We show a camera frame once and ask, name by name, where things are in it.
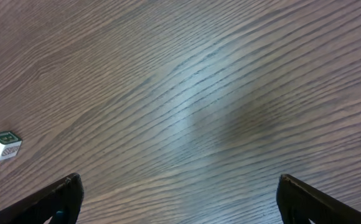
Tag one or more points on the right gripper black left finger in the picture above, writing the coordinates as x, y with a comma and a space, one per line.
59, 202

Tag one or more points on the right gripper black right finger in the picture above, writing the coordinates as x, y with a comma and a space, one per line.
299, 202

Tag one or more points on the natural wood block right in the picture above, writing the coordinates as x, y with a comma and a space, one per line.
10, 144

